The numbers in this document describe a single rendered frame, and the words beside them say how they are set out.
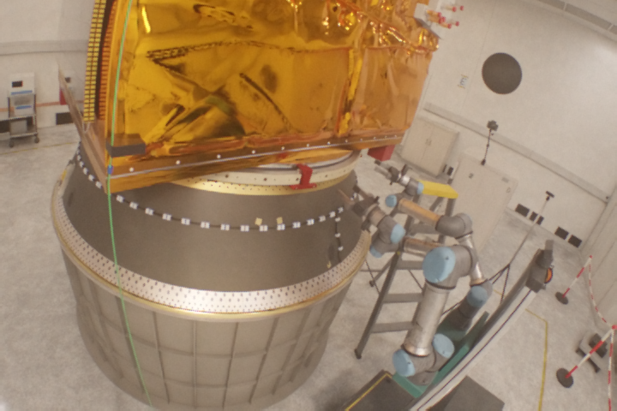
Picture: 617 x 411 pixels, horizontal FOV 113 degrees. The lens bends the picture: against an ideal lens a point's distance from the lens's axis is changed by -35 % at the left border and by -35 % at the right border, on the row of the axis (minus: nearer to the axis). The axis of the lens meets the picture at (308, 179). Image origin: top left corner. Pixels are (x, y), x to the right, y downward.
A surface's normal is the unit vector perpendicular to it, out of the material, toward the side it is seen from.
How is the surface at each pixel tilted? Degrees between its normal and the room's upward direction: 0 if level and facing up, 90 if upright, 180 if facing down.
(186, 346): 90
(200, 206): 62
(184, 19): 75
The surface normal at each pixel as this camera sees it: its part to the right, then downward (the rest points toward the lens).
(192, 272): 0.24, -0.01
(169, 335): 0.06, 0.44
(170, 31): 0.72, 0.24
